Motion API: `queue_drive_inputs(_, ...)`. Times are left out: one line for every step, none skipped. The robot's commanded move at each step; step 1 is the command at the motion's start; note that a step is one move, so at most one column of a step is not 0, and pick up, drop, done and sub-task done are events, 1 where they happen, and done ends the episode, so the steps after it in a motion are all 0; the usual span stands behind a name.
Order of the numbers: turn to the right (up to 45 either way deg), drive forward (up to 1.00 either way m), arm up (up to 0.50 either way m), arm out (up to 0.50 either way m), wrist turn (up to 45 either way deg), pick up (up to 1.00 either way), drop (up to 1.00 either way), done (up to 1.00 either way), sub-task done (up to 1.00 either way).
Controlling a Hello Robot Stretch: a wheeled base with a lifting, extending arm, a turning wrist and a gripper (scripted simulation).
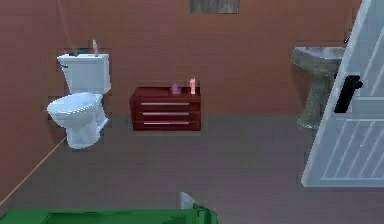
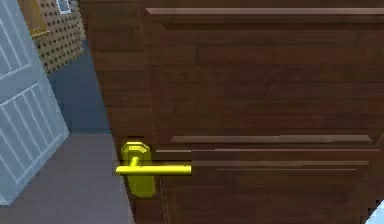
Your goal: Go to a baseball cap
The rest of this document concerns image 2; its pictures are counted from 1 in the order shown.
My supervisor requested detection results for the dark brown wooden room door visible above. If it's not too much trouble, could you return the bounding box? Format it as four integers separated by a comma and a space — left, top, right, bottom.
77, 0, 384, 224

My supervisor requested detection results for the yellow lever door handle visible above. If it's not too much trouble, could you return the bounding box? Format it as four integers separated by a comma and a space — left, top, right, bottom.
115, 141, 193, 198

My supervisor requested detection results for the pale blue panelled room door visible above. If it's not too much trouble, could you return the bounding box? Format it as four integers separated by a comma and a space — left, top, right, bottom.
0, 0, 71, 206

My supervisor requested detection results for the framed picture on wall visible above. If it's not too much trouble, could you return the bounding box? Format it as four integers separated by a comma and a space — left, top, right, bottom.
56, 0, 73, 15

